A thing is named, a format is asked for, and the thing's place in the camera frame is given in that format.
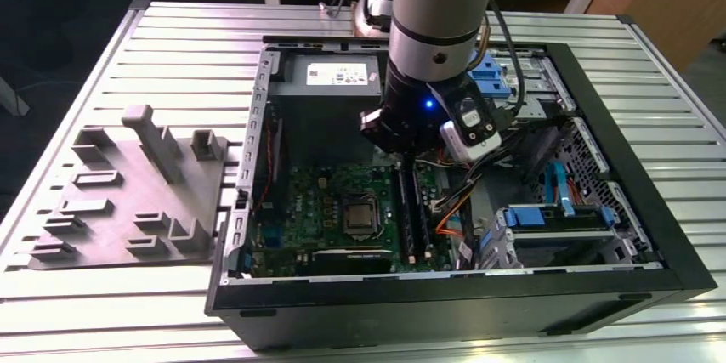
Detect silver CPU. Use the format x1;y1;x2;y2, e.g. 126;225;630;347
344;203;379;230

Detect grey power supply unit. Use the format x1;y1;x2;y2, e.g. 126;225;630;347
268;54;390;167

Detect blue drive carrier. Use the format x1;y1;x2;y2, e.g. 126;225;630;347
470;51;515;99

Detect black CPU socket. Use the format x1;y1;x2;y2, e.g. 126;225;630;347
338;190;386;241

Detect green motherboard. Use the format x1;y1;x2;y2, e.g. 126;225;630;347
252;162;455;275

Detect hard disk in blue carrier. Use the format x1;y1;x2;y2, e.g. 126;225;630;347
506;205;617;232

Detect metal drive cage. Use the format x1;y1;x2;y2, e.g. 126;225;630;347
470;50;571;147

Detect black graphics card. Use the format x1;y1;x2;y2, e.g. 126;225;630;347
308;247;393;275

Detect metal disk bay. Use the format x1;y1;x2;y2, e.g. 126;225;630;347
493;205;646;270

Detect black open PC case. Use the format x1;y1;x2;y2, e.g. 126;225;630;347
203;34;720;354

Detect grey parts rack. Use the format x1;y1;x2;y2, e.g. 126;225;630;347
26;104;243;273

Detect grey metal leg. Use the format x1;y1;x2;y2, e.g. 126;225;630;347
0;77;30;117

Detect black cable bundle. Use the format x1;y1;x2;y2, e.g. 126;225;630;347
430;118;563;211

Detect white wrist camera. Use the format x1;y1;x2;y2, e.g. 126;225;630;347
439;97;503;164

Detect orange wire bundle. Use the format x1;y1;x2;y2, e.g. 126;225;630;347
434;208;473;236

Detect black camera cable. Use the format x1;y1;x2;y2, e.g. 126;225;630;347
485;0;530;126

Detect blue flat data wire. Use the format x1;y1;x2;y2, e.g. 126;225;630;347
542;162;578;218

